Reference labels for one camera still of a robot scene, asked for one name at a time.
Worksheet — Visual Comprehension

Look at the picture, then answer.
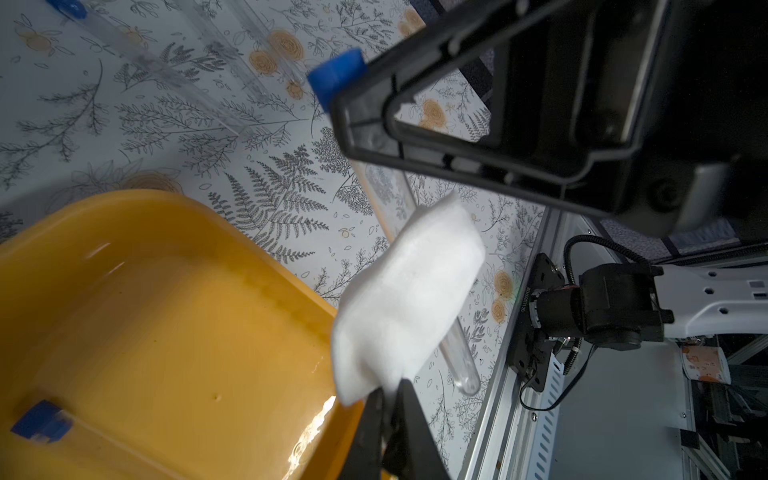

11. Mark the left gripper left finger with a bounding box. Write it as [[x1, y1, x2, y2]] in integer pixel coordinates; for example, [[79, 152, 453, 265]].
[[337, 388, 385, 480]]

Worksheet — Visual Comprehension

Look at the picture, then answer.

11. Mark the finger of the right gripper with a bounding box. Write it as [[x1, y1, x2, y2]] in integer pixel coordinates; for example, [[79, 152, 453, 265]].
[[331, 1, 574, 174], [353, 143, 618, 216]]

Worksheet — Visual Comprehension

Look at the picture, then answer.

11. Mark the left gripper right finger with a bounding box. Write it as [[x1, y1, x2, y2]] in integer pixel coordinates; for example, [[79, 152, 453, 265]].
[[383, 379, 450, 480]]

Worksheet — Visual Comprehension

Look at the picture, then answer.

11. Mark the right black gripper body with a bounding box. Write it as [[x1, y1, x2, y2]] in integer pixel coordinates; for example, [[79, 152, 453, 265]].
[[489, 1, 767, 234]]

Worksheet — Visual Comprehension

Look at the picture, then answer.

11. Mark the white wipe cloth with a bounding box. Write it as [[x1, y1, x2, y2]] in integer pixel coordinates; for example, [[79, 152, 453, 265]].
[[331, 193, 486, 406]]

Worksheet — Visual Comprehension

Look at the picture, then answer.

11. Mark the yellow plastic tray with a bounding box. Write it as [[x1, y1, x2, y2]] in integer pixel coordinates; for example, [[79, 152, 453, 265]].
[[1, 190, 362, 479]]

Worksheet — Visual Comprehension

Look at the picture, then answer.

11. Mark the clear test tube blue cap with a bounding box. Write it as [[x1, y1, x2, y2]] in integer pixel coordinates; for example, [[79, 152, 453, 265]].
[[11, 399, 184, 479]]

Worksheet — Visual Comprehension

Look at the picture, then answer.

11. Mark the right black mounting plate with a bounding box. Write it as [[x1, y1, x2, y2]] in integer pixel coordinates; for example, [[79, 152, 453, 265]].
[[506, 253, 565, 392]]

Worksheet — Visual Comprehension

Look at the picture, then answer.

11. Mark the orange print paper cup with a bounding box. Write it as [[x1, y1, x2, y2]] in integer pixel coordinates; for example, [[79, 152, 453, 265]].
[[681, 345, 731, 385]]

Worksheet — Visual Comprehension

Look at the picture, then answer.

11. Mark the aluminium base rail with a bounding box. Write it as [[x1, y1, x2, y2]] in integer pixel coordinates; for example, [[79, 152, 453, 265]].
[[458, 208, 599, 479]]

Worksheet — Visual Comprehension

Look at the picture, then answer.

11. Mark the white slotted cable duct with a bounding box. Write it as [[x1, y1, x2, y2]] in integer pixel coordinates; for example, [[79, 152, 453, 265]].
[[524, 356, 567, 480]]

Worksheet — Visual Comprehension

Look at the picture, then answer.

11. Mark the black corrugated cable conduit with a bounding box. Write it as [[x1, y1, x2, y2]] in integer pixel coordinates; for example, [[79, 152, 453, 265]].
[[562, 233, 649, 289]]

